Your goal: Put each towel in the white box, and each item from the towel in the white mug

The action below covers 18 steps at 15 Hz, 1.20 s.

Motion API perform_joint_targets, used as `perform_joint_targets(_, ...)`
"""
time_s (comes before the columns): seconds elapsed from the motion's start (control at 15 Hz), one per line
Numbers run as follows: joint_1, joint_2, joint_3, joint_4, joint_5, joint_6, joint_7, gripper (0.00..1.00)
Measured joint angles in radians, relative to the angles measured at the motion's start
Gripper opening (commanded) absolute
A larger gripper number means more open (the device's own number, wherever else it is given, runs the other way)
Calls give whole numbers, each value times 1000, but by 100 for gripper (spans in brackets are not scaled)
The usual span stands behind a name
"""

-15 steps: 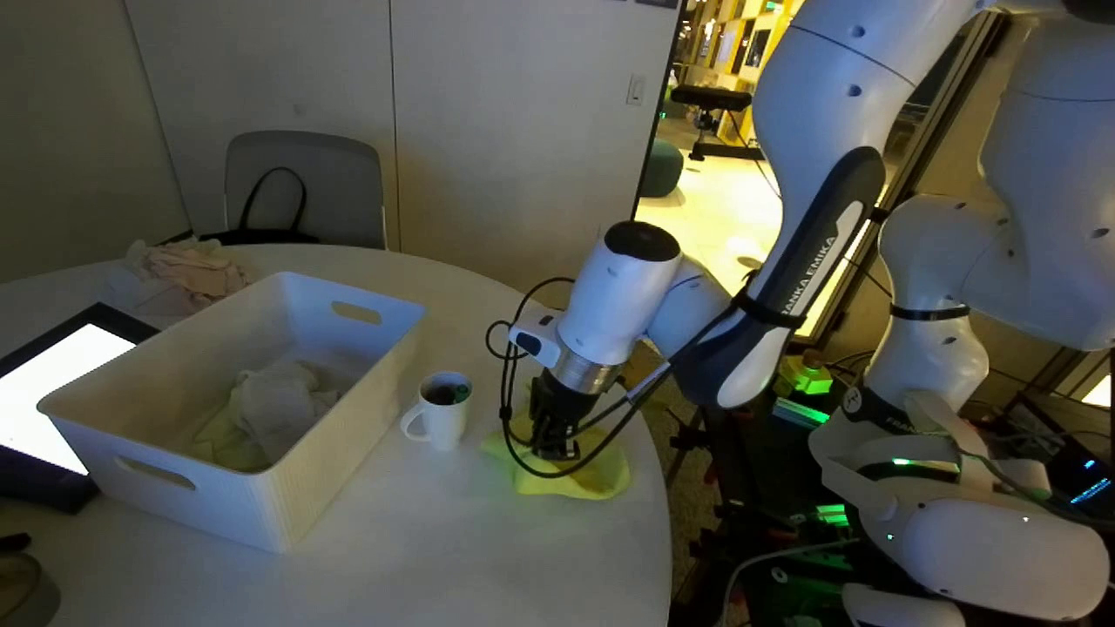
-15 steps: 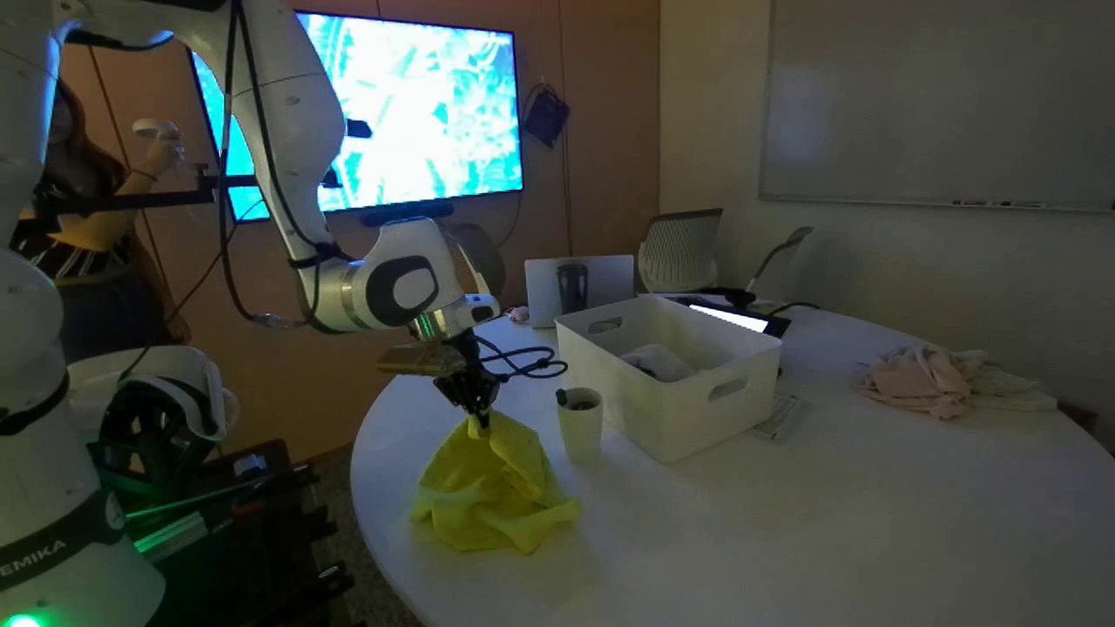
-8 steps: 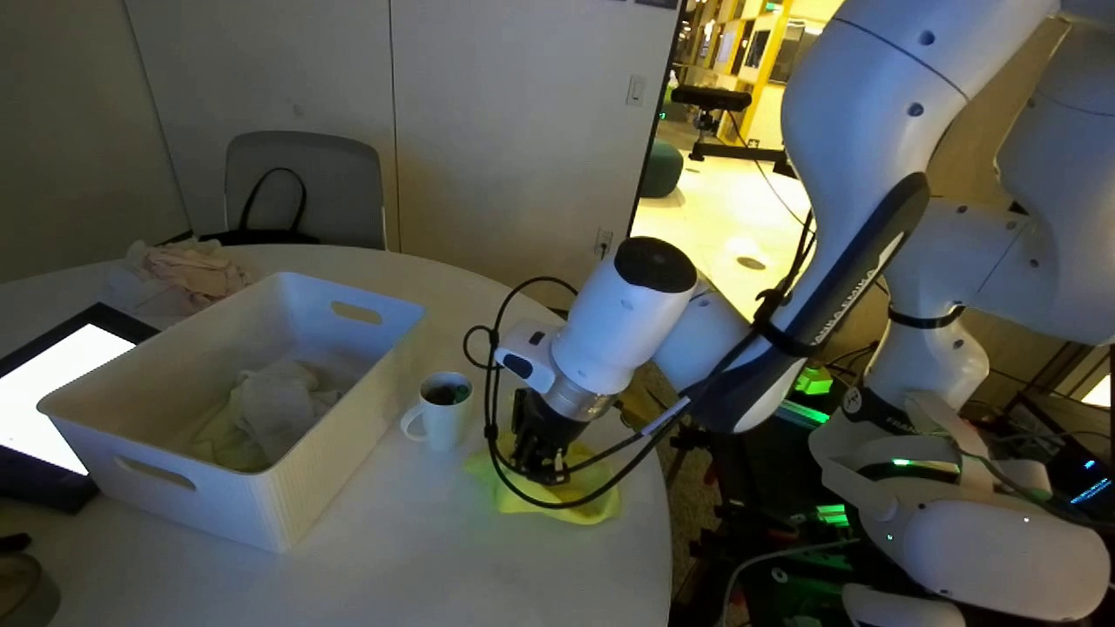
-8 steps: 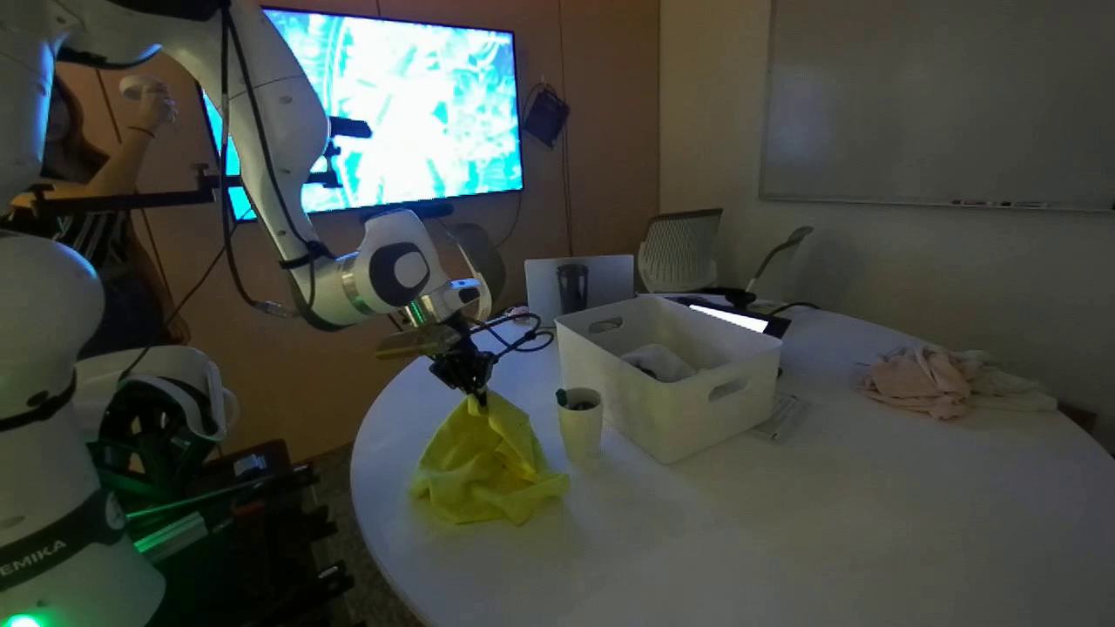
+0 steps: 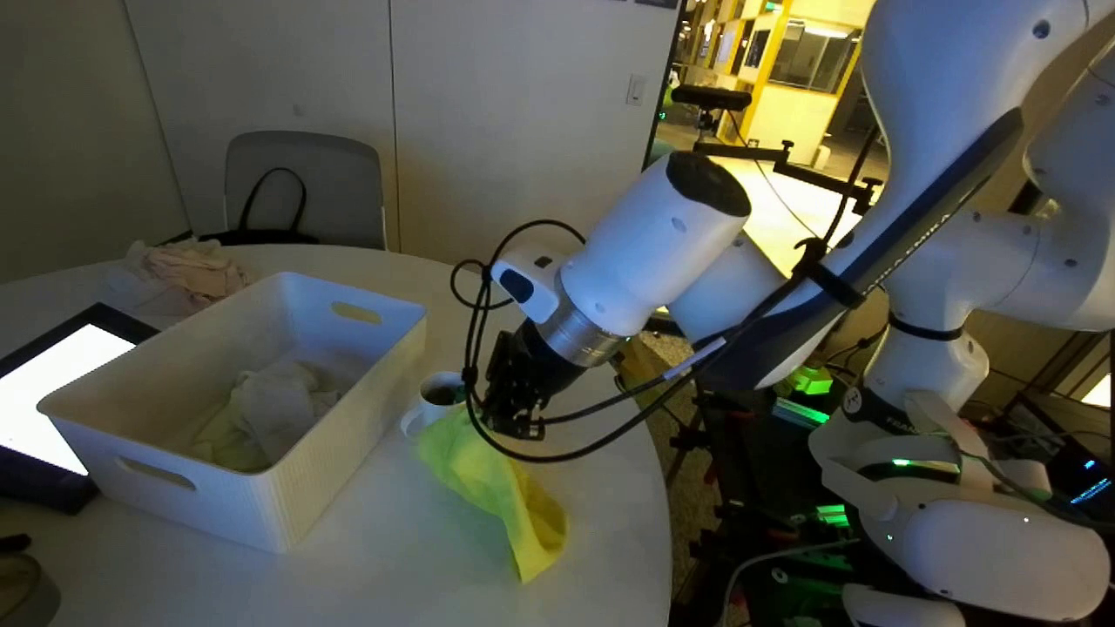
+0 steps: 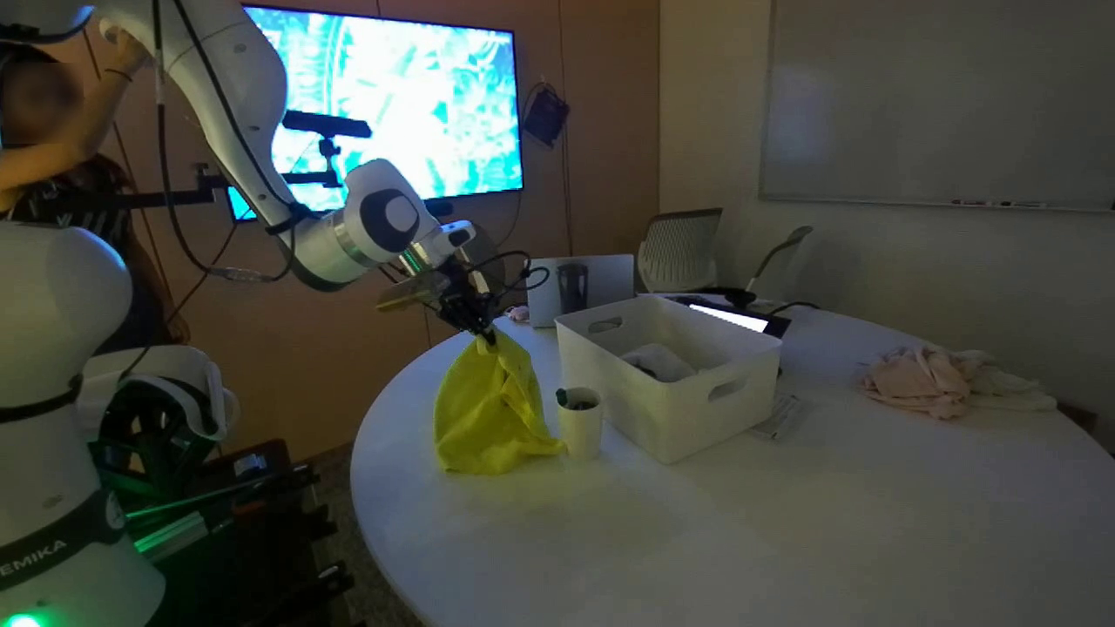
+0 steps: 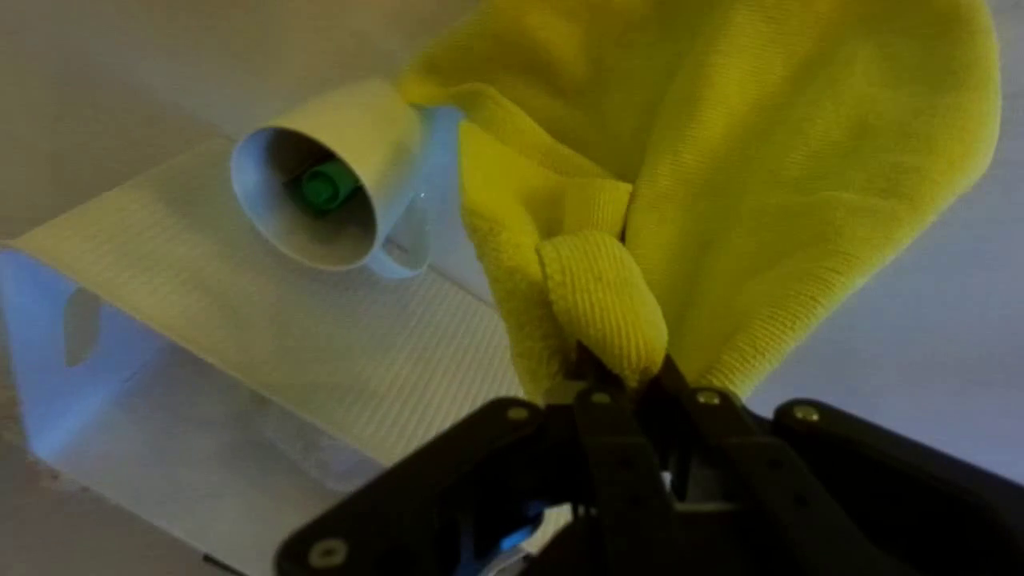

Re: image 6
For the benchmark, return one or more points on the grey office chair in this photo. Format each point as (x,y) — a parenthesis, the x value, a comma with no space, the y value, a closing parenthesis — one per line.
(681,249)
(783,266)

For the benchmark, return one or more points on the person in striped top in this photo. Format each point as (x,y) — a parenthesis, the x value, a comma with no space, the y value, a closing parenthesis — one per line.
(72,151)

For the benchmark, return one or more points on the white ceramic mug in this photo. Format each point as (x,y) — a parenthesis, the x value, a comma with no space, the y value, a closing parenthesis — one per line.
(582,426)

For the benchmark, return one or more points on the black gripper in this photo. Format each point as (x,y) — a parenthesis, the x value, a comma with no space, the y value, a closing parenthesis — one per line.
(458,294)

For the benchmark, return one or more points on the pink crumpled cloth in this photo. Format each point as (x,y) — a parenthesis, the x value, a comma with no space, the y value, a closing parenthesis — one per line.
(926,381)

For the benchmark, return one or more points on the black tablet lit screen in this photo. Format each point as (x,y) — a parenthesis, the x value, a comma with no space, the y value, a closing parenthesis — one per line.
(727,314)

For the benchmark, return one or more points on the wall whiteboard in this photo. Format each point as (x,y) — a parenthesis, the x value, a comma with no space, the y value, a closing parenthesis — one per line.
(942,107)

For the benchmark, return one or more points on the white waste bin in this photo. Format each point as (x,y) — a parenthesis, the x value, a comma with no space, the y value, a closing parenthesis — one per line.
(579,282)

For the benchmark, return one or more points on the black equipment cart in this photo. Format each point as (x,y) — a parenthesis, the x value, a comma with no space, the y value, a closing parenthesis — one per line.
(231,534)

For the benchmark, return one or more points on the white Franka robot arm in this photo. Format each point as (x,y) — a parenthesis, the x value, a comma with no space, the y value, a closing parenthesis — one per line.
(349,231)

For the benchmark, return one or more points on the white crumpled cloth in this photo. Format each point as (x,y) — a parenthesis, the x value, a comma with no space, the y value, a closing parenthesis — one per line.
(1014,383)

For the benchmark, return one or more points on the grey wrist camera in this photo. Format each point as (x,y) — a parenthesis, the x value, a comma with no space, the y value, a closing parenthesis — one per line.
(407,294)

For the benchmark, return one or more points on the white plastic storage box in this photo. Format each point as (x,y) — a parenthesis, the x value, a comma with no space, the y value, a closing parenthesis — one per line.
(683,383)

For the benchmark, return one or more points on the bright yellow towel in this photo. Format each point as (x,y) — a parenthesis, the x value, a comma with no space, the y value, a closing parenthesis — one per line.
(488,404)

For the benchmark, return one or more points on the wall television screen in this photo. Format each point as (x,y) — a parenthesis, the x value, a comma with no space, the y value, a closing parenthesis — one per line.
(430,107)

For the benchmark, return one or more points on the black camera stand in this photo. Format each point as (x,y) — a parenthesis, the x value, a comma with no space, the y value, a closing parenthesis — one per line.
(333,128)

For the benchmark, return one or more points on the small black wall box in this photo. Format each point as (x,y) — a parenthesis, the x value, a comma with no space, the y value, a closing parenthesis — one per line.
(546,115)

